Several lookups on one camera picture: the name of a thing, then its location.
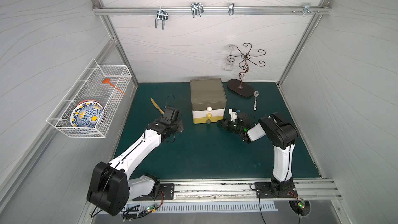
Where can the metal single hook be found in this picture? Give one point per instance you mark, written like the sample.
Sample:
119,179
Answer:
231,9

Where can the white wire basket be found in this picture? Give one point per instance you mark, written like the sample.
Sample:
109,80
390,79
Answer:
89,87

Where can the yellow plastic knife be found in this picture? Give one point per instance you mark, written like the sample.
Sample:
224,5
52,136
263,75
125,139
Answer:
157,106

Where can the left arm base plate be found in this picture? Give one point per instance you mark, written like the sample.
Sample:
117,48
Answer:
166,192

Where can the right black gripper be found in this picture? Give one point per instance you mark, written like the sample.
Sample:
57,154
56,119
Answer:
230,125

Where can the hello kitty metal spoon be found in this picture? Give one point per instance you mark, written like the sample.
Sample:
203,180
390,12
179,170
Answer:
256,94

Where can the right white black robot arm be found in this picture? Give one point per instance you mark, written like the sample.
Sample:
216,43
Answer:
280,132

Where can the white vent strip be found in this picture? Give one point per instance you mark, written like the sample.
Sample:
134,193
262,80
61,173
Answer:
217,207

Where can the brown metal jewelry stand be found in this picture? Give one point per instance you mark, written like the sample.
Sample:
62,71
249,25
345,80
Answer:
237,85

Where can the orange plastic spoon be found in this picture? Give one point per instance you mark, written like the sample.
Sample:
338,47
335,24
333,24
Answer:
108,81

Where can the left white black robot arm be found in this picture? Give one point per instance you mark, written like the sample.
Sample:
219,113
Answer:
110,186

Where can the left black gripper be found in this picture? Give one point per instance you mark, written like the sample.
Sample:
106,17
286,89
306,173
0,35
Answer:
175,126

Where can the metal hook right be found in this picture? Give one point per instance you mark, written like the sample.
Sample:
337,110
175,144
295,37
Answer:
306,11

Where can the three-tier drawer cabinet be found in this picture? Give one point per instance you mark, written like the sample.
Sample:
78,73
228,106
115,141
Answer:
208,100

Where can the blue yellow patterned plate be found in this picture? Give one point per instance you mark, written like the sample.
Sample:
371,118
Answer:
87,114

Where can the aluminium top rail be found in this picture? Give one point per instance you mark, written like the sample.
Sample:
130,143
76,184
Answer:
208,10

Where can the clear wine glass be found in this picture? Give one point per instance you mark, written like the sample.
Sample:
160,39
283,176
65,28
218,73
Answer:
229,65

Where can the metal double hook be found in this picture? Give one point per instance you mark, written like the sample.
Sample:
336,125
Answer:
161,16
197,9

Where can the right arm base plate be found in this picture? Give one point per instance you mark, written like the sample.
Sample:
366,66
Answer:
274,189

